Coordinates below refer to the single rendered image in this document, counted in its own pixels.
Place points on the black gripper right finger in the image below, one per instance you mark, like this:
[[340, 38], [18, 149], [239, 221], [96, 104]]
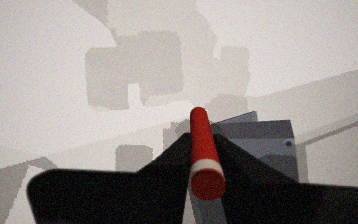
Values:
[[258, 194]]

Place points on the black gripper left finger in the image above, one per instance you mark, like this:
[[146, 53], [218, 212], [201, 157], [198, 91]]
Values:
[[155, 194]]

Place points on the grey square panel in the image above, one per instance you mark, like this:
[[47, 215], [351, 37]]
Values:
[[272, 142]]

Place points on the red cylindrical peg with white band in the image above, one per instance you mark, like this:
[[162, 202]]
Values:
[[206, 175]]

